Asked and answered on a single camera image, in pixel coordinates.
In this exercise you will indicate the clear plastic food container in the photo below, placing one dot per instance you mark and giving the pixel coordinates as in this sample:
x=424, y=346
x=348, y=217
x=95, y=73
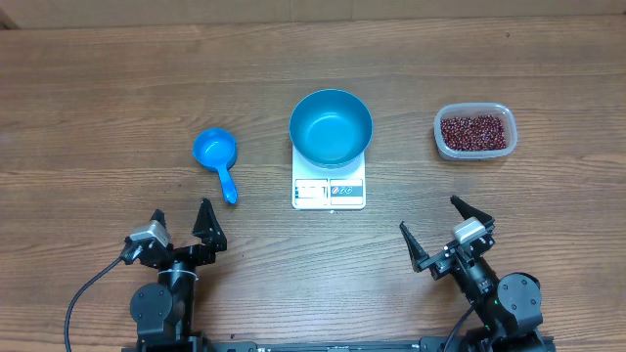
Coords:
x=475, y=109

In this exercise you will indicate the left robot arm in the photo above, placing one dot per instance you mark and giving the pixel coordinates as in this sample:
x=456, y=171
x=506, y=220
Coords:
x=164, y=310

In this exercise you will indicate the red adzuki beans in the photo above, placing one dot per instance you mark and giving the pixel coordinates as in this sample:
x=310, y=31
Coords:
x=474, y=133

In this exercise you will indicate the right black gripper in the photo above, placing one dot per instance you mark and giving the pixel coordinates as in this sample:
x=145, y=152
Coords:
x=440, y=264

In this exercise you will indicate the white digital kitchen scale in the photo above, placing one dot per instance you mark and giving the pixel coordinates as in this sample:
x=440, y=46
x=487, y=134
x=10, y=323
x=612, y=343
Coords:
x=319, y=188

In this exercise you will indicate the blue plastic measuring scoop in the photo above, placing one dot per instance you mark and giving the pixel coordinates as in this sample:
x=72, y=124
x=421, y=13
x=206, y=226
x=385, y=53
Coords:
x=216, y=150

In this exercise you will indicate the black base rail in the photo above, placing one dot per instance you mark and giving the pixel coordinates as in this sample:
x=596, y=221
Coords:
x=337, y=346

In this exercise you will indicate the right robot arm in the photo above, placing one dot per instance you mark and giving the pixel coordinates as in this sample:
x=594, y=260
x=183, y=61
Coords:
x=504, y=313

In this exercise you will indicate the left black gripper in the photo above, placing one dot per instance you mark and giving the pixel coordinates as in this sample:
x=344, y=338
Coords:
x=204, y=255

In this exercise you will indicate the blue metal bowl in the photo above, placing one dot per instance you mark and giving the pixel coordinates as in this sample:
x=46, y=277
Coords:
x=331, y=127

